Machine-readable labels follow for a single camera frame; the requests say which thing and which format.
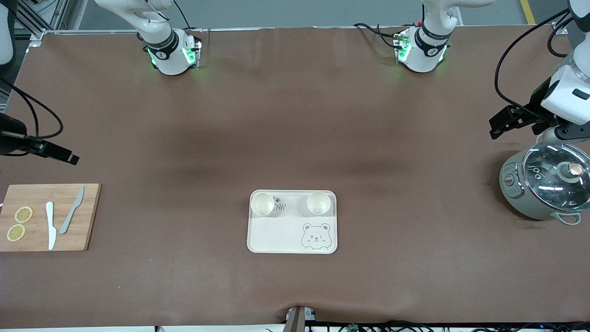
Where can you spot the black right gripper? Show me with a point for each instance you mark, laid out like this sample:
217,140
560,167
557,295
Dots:
10,134

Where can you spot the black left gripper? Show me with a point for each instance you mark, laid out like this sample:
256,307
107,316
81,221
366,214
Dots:
531,112

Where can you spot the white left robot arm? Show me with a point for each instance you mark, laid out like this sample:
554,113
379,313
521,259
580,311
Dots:
567,92

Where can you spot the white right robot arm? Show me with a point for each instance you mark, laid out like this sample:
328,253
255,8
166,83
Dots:
161,46

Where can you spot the cream bear print tray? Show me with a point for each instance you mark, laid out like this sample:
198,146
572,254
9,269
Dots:
286,235

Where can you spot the white plastic knife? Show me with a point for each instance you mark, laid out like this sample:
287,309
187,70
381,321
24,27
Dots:
50,216

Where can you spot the grey plastic knife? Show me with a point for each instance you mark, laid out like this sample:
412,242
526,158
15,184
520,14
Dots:
69,219

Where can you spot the glass pot lid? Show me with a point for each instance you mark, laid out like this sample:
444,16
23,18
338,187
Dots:
544,184

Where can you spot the lemon slice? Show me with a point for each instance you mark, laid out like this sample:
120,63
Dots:
23,214
16,232

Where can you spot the grey electric cooking pot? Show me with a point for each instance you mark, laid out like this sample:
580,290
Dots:
516,203

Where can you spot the bamboo cutting board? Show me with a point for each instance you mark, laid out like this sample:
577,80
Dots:
87,230

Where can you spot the brown table mat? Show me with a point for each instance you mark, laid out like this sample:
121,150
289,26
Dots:
295,115

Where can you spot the metal table clamp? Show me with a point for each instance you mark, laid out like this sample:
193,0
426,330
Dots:
295,319

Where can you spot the metal table edge rail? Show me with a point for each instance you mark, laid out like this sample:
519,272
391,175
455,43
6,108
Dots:
92,31

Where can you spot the aluminium frame structure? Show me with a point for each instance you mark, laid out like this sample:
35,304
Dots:
57,14

